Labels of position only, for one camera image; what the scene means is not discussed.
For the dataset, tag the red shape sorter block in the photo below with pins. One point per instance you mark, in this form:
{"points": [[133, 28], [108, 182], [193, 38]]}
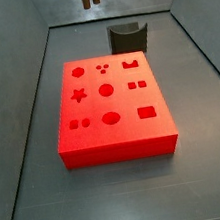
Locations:
{"points": [[112, 110]]}

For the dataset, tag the dark grey curved block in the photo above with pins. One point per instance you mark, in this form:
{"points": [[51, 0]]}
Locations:
{"points": [[127, 37]]}

